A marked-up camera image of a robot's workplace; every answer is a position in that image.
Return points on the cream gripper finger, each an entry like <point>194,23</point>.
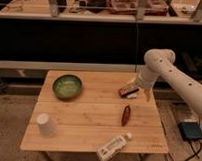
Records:
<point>148,94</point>

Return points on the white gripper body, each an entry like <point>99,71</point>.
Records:
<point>146,79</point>

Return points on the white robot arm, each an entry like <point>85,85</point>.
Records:
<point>159,62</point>

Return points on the white plastic bottle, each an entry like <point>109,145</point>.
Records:
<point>113,147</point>

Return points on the wooden folding table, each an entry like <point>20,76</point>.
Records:
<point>94,117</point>

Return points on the red parts tray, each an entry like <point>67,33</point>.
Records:
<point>151,7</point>

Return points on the green bowl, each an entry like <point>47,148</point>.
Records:
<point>67,86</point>

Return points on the white paper cup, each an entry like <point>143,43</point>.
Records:
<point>46,125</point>

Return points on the long wooden workbench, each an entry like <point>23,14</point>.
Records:
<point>191,10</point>

